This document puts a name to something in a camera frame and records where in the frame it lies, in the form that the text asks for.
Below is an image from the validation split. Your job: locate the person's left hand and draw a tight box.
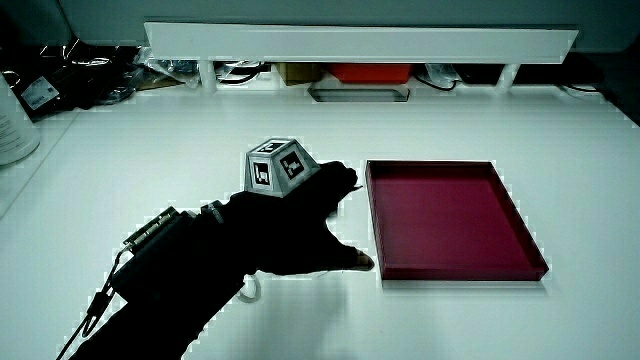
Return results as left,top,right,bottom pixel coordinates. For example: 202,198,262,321
222,137,375,277

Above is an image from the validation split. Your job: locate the person's left forearm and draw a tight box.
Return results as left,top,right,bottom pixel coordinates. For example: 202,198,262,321
67,199,261,360

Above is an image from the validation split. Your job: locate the white desk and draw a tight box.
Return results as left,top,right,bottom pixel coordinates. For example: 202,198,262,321
0,82,640,360

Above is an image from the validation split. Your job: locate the white desk shelf riser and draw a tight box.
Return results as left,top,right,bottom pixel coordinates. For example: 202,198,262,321
143,21,580,94

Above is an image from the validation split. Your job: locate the dark red square tray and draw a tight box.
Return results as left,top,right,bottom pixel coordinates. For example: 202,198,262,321
364,159,550,282

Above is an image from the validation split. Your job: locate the brown cardboard box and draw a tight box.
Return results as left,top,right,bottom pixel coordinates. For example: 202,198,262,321
274,62,324,87

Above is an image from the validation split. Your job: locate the orange box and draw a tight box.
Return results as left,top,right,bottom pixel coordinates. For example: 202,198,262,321
326,63,414,85

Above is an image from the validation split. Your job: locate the small clear plastic bag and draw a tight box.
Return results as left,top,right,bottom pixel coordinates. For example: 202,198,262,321
424,63,462,85

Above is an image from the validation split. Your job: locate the black plastic bag white label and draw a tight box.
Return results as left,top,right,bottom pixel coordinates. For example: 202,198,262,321
8,40,142,122

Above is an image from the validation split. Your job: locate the white cylindrical container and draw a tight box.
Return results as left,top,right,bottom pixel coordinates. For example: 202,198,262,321
0,72,42,168

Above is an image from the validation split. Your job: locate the black curved cable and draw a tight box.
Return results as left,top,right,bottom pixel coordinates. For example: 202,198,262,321
413,73,459,93

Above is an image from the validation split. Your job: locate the thin black cable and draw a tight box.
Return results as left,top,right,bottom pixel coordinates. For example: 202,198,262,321
54,247,132,360

